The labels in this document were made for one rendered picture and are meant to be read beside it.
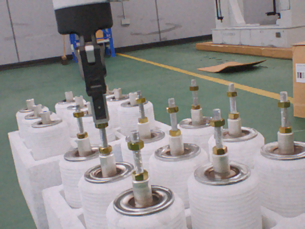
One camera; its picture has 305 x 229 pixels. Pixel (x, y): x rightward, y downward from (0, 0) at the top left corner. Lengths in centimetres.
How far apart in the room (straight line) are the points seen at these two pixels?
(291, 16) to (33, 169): 306
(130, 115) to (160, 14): 595
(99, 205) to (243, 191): 20
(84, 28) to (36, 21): 612
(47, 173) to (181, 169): 42
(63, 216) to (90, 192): 10
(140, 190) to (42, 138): 51
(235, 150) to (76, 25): 32
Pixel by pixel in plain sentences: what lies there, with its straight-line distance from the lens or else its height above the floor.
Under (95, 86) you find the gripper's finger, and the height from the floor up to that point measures 39.
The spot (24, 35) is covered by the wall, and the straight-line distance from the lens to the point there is 663.
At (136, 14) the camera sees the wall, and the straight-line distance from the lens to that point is 680.
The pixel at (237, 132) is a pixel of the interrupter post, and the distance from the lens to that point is 68.
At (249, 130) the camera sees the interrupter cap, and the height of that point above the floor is 25.
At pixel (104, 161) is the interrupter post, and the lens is 57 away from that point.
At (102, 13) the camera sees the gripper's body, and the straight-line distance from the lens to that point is 52.
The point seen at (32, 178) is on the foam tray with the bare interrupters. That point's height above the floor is 15.
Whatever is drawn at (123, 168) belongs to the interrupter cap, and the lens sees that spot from 59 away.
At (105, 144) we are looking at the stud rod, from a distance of 57.
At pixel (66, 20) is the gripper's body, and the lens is 51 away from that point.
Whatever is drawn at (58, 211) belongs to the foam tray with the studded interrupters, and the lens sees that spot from 67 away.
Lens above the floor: 46
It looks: 13 degrees down
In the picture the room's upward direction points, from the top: 7 degrees counter-clockwise
